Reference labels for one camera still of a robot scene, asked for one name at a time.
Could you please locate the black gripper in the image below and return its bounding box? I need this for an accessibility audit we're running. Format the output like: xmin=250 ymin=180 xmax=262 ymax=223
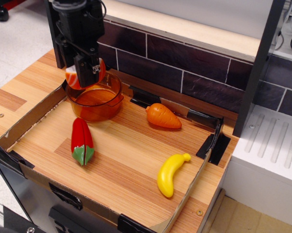
xmin=54 ymin=7 xmax=105 ymax=88

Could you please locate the toy salmon sushi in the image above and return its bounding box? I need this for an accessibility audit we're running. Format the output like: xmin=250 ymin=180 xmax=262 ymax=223
xmin=65 ymin=58 xmax=106 ymax=90

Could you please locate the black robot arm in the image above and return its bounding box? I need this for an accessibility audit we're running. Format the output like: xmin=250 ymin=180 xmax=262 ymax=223
xmin=51 ymin=0 xmax=107 ymax=90

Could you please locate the transparent orange plastic pot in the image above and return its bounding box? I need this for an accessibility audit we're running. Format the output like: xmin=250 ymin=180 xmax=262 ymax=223
xmin=65 ymin=72 xmax=124 ymax=122

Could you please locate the cardboard fence with black tape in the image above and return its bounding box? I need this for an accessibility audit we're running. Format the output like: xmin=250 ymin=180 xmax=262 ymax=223
xmin=0 ymin=63 xmax=231 ymax=233

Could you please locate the red toy chili pepper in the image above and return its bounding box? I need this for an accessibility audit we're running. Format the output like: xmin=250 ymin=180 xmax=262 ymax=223
xmin=71 ymin=118 xmax=95 ymax=166

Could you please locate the orange toy carrot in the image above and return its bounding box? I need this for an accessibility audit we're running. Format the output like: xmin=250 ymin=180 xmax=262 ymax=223
xmin=146 ymin=103 xmax=182 ymax=129

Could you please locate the yellow toy banana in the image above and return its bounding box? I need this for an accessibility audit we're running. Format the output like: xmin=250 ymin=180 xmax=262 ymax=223
xmin=157 ymin=153 xmax=191 ymax=198

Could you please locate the white sink drainboard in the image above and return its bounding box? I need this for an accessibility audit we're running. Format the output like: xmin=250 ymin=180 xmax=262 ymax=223
xmin=223 ymin=105 xmax=292 ymax=225

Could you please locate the dark grey shelf frame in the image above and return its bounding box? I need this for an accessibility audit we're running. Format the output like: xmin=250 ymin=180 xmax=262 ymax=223
xmin=44 ymin=0 xmax=285 ymax=137

